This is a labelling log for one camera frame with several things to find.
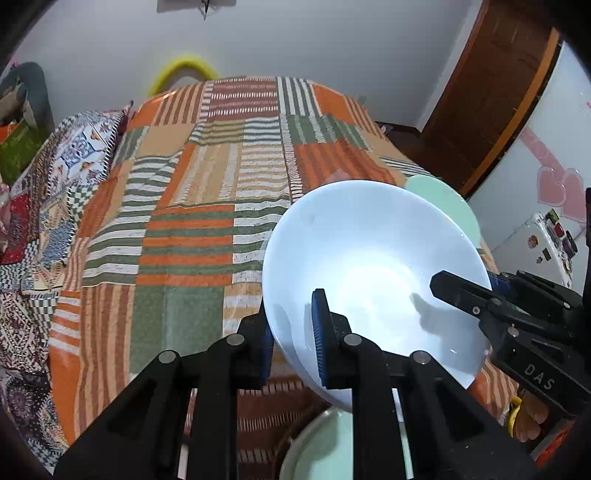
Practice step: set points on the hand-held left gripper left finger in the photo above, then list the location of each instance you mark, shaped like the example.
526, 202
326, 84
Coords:
265, 360

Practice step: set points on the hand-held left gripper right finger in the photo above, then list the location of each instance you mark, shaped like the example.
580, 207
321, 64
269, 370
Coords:
318, 332

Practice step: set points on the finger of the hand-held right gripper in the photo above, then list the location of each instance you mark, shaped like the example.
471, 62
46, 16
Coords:
531, 290
461, 293

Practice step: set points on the white bowl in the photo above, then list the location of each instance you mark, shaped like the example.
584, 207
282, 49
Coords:
378, 240

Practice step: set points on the person's right hand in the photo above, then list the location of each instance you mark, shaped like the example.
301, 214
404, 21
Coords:
531, 420

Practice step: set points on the white fridge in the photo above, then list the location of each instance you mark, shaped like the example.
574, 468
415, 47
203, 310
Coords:
517, 249

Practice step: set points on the group of fridge magnets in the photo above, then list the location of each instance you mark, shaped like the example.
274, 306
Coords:
561, 240

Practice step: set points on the light green plate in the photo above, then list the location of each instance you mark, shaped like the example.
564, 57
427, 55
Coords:
323, 447
438, 194

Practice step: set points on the pink heart decoration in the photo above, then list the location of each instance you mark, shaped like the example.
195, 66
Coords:
558, 184

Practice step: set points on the orange striped blanket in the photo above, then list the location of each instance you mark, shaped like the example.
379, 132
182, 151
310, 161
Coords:
194, 230

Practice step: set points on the wooden door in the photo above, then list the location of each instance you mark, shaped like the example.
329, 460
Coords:
498, 92

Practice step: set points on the patchwork patterned quilt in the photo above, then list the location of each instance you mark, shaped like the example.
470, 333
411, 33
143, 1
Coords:
27, 277

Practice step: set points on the green box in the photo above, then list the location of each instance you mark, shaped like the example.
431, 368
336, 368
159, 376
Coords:
16, 152

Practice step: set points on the grey blue chair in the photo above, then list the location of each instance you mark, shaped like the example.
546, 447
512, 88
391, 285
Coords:
37, 87

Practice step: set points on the grey wall fixture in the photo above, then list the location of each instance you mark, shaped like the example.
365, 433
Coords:
198, 7

